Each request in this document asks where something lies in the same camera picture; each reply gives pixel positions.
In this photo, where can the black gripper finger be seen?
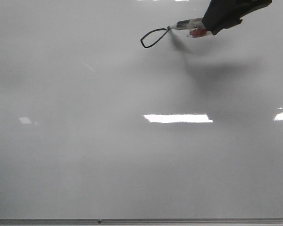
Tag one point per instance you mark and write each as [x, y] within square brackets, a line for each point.
[225, 14]

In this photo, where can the black white whiteboard marker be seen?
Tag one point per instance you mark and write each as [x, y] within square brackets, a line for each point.
[195, 27]

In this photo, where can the white whiteboard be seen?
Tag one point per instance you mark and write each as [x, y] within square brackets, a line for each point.
[102, 115]

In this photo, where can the grey aluminium whiteboard frame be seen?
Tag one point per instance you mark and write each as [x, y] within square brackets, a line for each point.
[143, 221]

